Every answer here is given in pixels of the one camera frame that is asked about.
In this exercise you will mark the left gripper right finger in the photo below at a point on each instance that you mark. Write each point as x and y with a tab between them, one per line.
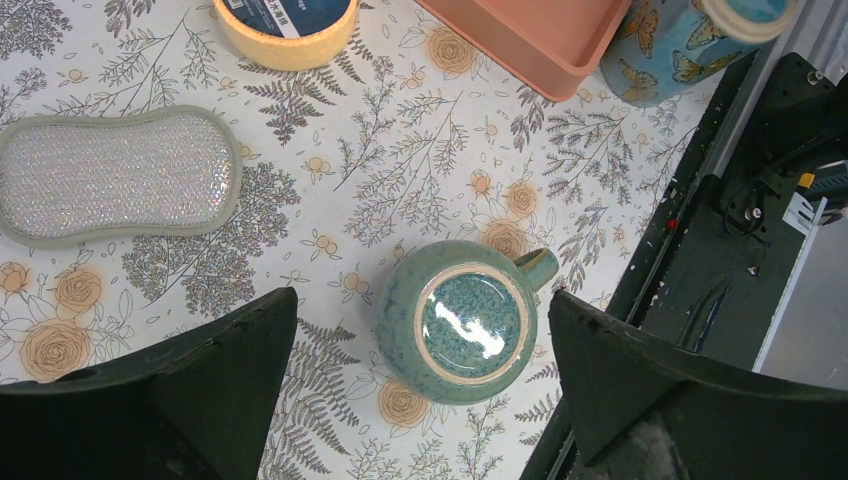
642	407

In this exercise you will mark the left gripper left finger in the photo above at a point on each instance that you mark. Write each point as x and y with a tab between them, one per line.
195	406

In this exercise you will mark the teal green glazed mug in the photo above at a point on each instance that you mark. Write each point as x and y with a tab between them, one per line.
456	322

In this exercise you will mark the blue butterfly mug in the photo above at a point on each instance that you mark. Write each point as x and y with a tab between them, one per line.
662	48

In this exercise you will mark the floral tablecloth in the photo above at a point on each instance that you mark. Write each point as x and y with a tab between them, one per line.
408	136

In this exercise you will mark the pink plastic tray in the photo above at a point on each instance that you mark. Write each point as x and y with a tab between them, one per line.
550	45

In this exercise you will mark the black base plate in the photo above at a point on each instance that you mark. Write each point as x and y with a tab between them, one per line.
713	283

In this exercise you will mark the white slotted cable duct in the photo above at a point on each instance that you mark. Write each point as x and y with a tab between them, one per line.
805	218

